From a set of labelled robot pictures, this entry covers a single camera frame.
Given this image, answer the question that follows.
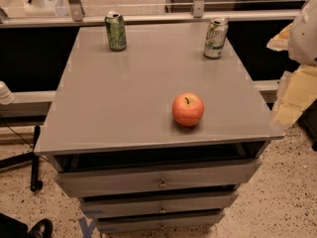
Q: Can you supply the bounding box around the black tripod stand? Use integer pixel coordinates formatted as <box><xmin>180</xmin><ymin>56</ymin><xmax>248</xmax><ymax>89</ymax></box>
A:
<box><xmin>0</xmin><ymin>125</ymin><xmax>45</xmax><ymax>193</ymax></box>

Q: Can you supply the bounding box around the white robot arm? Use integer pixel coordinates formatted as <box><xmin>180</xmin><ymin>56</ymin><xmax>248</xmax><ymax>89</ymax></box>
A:
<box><xmin>266</xmin><ymin>0</ymin><xmax>317</xmax><ymax>127</ymax></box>

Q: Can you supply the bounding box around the red apple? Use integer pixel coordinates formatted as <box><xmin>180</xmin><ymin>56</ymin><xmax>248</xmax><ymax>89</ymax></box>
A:
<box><xmin>172</xmin><ymin>92</ymin><xmax>204</xmax><ymax>127</ymax></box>

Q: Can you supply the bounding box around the white 7up soda can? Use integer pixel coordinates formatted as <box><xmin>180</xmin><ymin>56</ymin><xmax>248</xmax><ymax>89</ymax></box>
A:
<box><xmin>204</xmin><ymin>18</ymin><xmax>229</xmax><ymax>59</ymax></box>

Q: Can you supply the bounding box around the bottom grey drawer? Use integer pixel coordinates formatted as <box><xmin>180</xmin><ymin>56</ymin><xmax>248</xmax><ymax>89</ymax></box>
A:
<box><xmin>96</xmin><ymin>209</ymin><xmax>224</xmax><ymax>233</ymax></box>

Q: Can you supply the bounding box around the grey drawer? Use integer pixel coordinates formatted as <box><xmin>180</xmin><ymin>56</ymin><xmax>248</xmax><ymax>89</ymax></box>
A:
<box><xmin>55</xmin><ymin>159</ymin><xmax>262</xmax><ymax>197</ymax></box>
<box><xmin>80</xmin><ymin>191</ymin><xmax>238</xmax><ymax>218</ymax></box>
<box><xmin>96</xmin><ymin>209</ymin><xmax>224</xmax><ymax>233</ymax></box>

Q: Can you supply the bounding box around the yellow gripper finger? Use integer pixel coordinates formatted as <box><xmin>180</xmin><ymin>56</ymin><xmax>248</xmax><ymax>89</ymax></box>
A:
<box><xmin>266</xmin><ymin>24</ymin><xmax>292</xmax><ymax>52</ymax></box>
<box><xmin>272</xmin><ymin>64</ymin><xmax>317</xmax><ymax>127</ymax></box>

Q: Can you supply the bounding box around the white cylinder at left edge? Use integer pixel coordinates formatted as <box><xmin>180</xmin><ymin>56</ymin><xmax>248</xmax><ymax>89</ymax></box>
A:
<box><xmin>0</xmin><ymin>81</ymin><xmax>15</xmax><ymax>105</ymax></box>

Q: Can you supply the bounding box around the metal railing frame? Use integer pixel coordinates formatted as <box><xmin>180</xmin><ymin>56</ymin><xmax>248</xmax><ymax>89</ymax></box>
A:
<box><xmin>0</xmin><ymin>0</ymin><xmax>308</xmax><ymax>28</ymax></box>

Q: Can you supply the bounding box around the grey drawer cabinet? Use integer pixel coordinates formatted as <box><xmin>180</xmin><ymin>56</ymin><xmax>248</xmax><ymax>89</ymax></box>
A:
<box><xmin>34</xmin><ymin>21</ymin><xmax>285</xmax><ymax>234</ymax></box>

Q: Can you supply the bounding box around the middle grey drawer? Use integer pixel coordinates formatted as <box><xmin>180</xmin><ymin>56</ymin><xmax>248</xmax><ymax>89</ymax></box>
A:
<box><xmin>80</xmin><ymin>191</ymin><xmax>238</xmax><ymax>218</ymax></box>

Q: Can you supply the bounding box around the green soda can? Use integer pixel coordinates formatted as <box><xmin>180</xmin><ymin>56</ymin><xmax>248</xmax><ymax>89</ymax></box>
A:
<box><xmin>105</xmin><ymin>11</ymin><xmax>127</xmax><ymax>51</ymax></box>

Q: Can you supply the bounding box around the black shoe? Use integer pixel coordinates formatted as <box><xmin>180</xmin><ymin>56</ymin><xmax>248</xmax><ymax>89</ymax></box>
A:
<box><xmin>26</xmin><ymin>218</ymin><xmax>53</xmax><ymax>238</ymax></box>

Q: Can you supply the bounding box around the top grey drawer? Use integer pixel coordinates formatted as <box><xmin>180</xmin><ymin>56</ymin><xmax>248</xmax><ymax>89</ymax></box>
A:
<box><xmin>55</xmin><ymin>159</ymin><xmax>262</xmax><ymax>197</ymax></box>

